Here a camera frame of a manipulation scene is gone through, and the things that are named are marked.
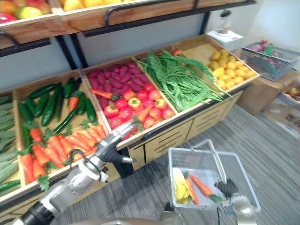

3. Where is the wooden produce display stand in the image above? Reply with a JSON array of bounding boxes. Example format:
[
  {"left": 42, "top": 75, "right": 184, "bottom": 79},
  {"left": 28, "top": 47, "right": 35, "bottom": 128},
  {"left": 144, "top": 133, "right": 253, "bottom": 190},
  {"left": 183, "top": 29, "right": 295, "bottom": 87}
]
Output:
[{"left": 0, "top": 34, "right": 261, "bottom": 218}]

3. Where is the grey robot torso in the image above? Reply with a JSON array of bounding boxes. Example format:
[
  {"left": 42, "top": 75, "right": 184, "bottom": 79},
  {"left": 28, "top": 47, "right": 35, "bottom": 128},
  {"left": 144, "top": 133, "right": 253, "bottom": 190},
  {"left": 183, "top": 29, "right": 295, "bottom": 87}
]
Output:
[{"left": 67, "top": 202, "right": 182, "bottom": 225}]

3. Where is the green red mango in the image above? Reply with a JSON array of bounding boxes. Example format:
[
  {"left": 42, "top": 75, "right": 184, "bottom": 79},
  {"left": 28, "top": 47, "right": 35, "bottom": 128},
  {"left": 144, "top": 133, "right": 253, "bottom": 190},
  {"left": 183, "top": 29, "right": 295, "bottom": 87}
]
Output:
[{"left": 15, "top": 6, "right": 43, "bottom": 20}]

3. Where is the orange fruit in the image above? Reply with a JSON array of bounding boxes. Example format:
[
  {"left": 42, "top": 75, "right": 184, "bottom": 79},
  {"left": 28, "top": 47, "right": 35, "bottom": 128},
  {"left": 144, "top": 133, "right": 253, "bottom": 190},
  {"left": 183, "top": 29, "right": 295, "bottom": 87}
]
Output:
[{"left": 0, "top": 1, "right": 18, "bottom": 15}]

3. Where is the green long bean pile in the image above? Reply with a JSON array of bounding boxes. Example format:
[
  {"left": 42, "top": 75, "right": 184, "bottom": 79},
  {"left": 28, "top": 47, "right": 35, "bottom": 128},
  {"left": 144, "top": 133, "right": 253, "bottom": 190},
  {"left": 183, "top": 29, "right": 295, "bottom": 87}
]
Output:
[{"left": 137, "top": 49, "right": 234, "bottom": 113}]

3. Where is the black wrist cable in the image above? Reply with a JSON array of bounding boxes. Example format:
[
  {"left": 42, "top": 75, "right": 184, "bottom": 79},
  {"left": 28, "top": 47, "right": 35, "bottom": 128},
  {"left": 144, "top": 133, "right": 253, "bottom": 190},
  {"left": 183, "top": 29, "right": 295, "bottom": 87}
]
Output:
[{"left": 69, "top": 149, "right": 102, "bottom": 175}]

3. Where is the white appliance box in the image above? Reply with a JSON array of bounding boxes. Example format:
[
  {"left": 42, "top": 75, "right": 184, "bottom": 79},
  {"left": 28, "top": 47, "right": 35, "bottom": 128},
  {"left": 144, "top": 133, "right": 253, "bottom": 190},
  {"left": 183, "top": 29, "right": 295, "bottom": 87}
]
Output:
[{"left": 207, "top": 30, "right": 244, "bottom": 51}]

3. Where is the yellowish red tomato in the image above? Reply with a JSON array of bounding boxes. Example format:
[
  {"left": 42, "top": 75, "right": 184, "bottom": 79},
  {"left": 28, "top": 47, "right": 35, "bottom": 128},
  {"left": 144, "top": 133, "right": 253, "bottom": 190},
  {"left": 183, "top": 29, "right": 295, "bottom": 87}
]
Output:
[{"left": 127, "top": 97, "right": 142, "bottom": 110}]

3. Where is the red fruit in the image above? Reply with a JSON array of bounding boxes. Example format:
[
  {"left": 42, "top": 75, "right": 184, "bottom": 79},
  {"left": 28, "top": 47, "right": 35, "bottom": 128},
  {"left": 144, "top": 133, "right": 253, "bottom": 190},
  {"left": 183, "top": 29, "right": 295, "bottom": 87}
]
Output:
[{"left": 0, "top": 13, "right": 18, "bottom": 24}]

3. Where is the yellow corn cob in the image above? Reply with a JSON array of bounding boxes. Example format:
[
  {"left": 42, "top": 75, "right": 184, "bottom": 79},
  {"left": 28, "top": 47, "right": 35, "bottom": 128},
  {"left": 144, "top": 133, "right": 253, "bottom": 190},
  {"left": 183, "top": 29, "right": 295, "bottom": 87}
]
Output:
[{"left": 172, "top": 167, "right": 190, "bottom": 204}]

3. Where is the blender with black lid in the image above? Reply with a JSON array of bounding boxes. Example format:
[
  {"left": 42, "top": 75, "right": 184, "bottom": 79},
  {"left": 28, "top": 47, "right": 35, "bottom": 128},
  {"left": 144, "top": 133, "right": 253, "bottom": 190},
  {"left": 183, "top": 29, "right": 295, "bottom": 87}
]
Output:
[{"left": 217, "top": 9, "right": 233, "bottom": 35}]

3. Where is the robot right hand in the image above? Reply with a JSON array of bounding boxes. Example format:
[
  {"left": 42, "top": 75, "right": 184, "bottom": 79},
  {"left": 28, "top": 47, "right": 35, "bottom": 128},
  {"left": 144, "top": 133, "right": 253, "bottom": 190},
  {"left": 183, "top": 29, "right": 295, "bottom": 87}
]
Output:
[{"left": 214, "top": 177, "right": 240, "bottom": 200}]

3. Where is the brown cardboard box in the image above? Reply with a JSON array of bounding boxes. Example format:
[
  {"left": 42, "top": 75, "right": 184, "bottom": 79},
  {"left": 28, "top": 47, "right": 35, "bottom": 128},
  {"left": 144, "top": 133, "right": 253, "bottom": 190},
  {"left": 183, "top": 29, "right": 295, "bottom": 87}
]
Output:
[{"left": 236, "top": 70, "right": 298, "bottom": 115}]

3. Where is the small orange carrot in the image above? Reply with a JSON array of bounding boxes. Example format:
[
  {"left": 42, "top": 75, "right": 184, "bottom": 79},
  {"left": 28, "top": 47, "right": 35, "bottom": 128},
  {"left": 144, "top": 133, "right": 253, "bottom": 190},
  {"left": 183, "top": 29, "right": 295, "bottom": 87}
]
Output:
[{"left": 182, "top": 171, "right": 200, "bottom": 206}]

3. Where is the green ridged gourd pile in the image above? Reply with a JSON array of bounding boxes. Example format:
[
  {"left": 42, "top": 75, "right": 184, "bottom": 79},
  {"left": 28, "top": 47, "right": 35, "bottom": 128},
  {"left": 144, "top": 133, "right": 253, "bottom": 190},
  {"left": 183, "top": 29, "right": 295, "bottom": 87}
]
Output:
[{"left": 0, "top": 95, "right": 21, "bottom": 183}]

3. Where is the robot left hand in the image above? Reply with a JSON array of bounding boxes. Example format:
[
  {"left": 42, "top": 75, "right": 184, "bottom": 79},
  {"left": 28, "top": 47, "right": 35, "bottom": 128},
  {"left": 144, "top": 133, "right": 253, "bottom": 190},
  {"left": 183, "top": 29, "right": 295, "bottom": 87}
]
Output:
[{"left": 92, "top": 121, "right": 141, "bottom": 166}]

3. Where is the yellow fruit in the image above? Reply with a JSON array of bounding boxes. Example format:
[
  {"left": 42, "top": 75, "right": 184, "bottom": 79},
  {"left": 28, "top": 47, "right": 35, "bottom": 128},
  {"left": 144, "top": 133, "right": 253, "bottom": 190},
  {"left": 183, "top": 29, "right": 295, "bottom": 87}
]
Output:
[
  {"left": 63, "top": 0, "right": 84, "bottom": 12},
  {"left": 83, "top": 0, "right": 104, "bottom": 8}
]

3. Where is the red apple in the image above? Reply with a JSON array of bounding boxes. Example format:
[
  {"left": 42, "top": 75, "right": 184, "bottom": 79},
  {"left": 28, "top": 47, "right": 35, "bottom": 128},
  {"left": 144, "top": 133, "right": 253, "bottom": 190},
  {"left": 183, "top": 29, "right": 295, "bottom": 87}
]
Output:
[{"left": 27, "top": 0, "right": 51, "bottom": 14}]

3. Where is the large orange carrot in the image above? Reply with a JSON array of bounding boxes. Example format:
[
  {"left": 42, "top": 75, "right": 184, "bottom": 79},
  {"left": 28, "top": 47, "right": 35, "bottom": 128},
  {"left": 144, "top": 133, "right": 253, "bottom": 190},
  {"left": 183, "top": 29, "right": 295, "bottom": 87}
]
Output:
[{"left": 189, "top": 174, "right": 222, "bottom": 203}]

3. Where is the dark wire basket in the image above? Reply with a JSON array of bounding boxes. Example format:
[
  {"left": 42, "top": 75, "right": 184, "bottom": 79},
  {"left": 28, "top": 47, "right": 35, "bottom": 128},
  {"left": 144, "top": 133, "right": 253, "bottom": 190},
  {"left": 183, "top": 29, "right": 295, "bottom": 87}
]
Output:
[{"left": 241, "top": 41, "right": 300, "bottom": 82}]

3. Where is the green cucumber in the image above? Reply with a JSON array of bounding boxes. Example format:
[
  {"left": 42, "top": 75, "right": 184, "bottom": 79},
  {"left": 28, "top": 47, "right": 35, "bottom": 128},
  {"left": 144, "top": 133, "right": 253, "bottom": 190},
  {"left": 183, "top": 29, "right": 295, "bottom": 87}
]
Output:
[
  {"left": 34, "top": 92, "right": 50, "bottom": 118},
  {"left": 77, "top": 91, "right": 87, "bottom": 115},
  {"left": 18, "top": 102, "right": 33, "bottom": 122},
  {"left": 84, "top": 98, "right": 98, "bottom": 126},
  {"left": 41, "top": 86, "right": 62, "bottom": 127},
  {"left": 23, "top": 96, "right": 38, "bottom": 118},
  {"left": 63, "top": 77, "right": 75, "bottom": 99},
  {"left": 53, "top": 106, "right": 79, "bottom": 134},
  {"left": 22, "top": 125, "right": 32, "bottom": 148},
  {"left": 28, "top": 84, "right": 58, "bottom": 99},
  {"left": 0, "top": 179, "right": 21, "bottom": 192}
]

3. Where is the grey wire shopping basket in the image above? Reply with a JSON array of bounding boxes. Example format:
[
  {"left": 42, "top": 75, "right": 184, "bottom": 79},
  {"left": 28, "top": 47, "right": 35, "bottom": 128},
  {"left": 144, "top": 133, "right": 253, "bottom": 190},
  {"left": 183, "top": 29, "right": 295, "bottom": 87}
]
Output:
[{"left": 168, "top": 138, "right": 261, "bottom": 213}]

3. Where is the wooden fruit shelf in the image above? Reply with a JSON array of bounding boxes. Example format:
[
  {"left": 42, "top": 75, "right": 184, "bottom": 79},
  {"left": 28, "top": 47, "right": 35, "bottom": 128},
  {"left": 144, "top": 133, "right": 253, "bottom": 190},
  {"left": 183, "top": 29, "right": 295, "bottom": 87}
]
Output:
[{"left": 0, "top": 0, "right": 257, "bottom": 50}]

